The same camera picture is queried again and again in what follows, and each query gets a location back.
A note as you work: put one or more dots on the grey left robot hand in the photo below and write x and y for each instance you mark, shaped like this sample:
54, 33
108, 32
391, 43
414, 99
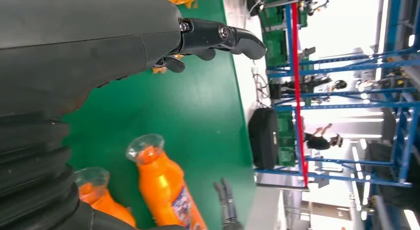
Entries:
82, 41

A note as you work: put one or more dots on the white desk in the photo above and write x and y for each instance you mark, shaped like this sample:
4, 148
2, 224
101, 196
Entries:
242, 57

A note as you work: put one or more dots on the green plastic crate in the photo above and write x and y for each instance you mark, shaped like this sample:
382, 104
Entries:
275, 48
286, 138

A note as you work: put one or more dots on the black headed humanoid robot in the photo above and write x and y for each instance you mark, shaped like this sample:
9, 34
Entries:
311, 84
311, 5

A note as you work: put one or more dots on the red metal post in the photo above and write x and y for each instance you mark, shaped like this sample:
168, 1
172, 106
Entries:
297, 90

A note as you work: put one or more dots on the black carrying case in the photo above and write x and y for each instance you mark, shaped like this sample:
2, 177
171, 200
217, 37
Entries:
262, 138

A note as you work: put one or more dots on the blue metal shelving rack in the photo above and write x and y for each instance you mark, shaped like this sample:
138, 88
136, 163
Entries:
328, 106

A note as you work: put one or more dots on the person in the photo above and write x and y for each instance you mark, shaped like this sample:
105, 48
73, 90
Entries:
318, 143

